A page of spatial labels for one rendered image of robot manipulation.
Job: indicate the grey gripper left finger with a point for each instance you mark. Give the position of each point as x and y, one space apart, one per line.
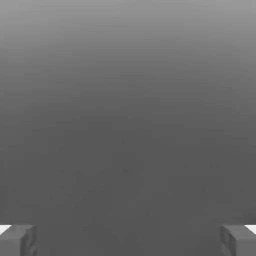
14 241

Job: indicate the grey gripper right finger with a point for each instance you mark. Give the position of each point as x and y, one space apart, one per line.
241 241

